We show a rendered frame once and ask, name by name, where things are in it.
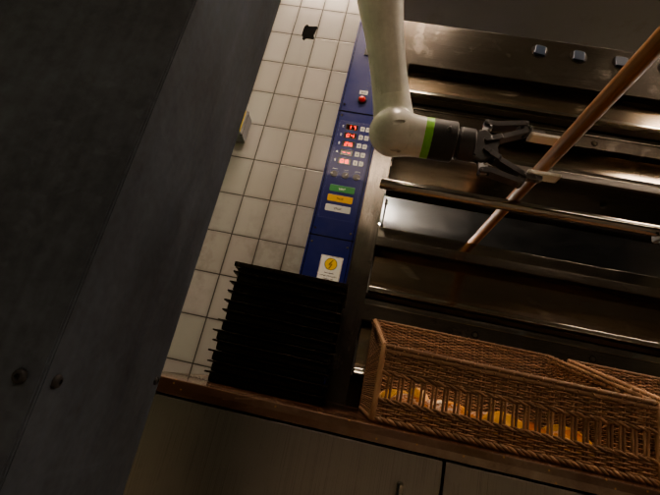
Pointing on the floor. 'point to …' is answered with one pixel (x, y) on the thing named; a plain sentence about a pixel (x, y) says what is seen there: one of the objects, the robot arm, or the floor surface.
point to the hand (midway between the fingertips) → (547, 158)
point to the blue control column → (357, 79)
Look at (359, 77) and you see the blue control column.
